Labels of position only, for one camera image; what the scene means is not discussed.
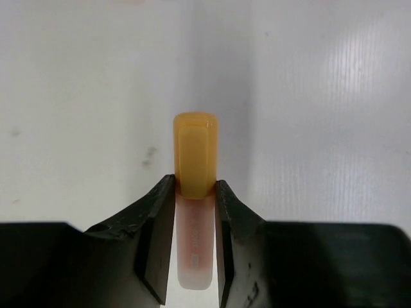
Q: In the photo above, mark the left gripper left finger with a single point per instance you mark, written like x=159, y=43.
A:
x=122, y=261

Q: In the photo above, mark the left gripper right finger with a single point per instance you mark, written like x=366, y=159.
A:
x=307, y=264

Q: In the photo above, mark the orange pink highlighter marker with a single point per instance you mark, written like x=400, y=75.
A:
x=195, y=162

